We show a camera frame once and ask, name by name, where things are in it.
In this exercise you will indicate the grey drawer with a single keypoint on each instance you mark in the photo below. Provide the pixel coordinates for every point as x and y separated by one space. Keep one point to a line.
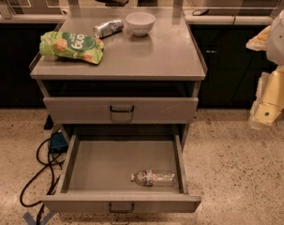
121 110
97 174

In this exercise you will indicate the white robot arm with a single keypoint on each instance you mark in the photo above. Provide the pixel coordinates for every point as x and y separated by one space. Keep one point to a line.
275 41

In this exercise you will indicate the green chip bag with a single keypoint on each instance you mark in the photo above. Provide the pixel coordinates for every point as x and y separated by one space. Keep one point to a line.
72 45

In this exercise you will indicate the blue power box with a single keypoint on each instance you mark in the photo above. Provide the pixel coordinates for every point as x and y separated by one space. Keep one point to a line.
58 143

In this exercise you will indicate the white ceramic bowl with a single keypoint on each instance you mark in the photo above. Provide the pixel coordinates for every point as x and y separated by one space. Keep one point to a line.
140 23

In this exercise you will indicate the grey drawer cabinet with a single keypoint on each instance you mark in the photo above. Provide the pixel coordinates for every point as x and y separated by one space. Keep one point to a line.
166 63

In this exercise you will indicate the black chair armrest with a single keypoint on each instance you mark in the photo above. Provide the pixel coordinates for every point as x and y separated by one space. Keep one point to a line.
114 3

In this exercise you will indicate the silver soda can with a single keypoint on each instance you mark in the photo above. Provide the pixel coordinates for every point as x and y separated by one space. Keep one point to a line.
108 28

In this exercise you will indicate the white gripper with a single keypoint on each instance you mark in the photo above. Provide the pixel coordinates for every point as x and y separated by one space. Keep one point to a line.
280 42

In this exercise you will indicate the clear plastic water bottle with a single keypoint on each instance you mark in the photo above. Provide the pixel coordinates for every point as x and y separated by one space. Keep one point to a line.
153 178

